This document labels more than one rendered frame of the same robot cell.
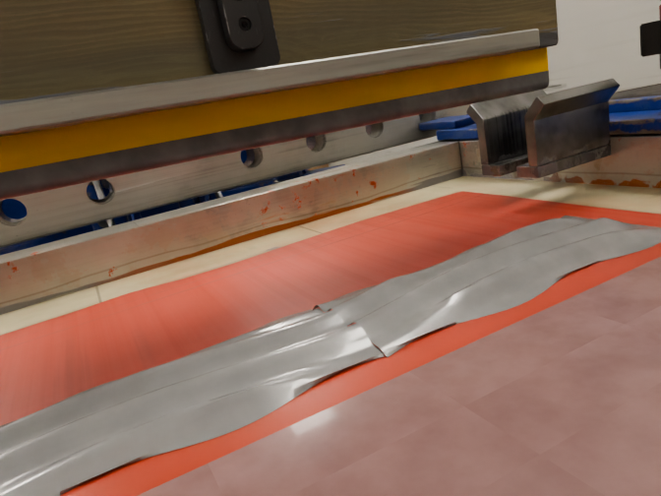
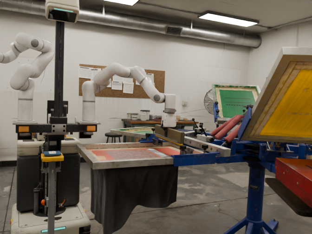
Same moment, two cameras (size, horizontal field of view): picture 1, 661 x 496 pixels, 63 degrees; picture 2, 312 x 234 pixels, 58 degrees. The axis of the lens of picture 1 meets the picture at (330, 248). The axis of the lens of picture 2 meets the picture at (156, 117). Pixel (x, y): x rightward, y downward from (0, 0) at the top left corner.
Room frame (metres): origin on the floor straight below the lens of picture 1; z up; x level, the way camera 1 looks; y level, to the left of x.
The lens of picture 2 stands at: (0.15, -1.94, 1.35)
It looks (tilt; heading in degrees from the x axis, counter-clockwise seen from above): 4 degrees down; 89
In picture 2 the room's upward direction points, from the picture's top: 2 degrees clockwise
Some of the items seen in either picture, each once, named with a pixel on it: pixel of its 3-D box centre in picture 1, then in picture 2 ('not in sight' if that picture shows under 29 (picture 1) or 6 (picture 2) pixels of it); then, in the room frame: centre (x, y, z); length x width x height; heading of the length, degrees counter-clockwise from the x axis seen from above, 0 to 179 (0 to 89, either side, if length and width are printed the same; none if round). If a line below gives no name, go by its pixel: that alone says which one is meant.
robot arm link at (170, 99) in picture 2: not in sight; (165, 100); (0.25, 0.05, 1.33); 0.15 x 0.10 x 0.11; 164
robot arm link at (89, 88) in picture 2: not in sight; (89, 91); (-0.33, 0.22, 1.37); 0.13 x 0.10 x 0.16; 73
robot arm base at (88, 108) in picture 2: not in sight; (88, 112); (-0.34, 0.22, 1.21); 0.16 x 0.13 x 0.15; 116
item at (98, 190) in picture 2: not in sight; (98, 190); (-0.17, -0.17, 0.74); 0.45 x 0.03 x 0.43; 114
